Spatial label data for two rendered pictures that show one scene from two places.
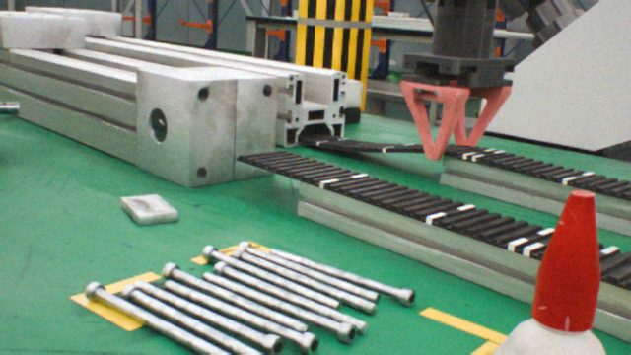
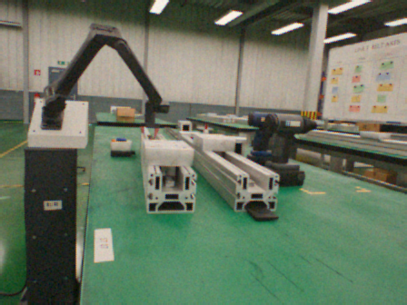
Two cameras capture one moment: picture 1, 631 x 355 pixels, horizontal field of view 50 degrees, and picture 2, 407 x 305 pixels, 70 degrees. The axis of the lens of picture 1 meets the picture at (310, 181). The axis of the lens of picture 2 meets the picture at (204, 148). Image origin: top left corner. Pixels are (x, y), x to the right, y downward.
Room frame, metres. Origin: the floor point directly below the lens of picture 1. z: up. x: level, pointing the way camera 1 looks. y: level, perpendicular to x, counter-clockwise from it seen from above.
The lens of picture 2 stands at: (1.86, 0.91, 1.00)
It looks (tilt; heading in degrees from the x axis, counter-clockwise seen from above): 8 degrees down; 210
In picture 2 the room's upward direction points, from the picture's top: 4 degrees clockwise
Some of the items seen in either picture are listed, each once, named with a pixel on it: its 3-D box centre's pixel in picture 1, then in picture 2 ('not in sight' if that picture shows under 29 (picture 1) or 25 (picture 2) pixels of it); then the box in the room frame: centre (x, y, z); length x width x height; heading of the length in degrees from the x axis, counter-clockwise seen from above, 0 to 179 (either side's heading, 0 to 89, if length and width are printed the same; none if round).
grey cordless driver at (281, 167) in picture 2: not in sight; (292, 149); (0.92, 0.68, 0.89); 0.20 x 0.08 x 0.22; 140
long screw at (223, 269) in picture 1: (285, 296); not in sight; (0.35, 0.01, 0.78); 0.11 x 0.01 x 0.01; 53
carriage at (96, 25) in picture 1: (73, 29); (165, 157); (1.28, 0.45, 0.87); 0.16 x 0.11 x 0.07; 44
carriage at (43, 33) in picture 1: (22, 38); (213, 145); (0.96, 0.41, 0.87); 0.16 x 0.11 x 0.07; 44
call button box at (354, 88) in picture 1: (318, 99); (123, 147); (0.98, -0.01, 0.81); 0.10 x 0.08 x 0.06; 134
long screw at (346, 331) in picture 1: (273, 303); not in sight; (0.34, 0.02, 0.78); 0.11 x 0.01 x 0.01; 52
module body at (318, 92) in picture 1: (143, 71); (157, 158); (1.10, 0.28, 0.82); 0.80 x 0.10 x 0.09; 44
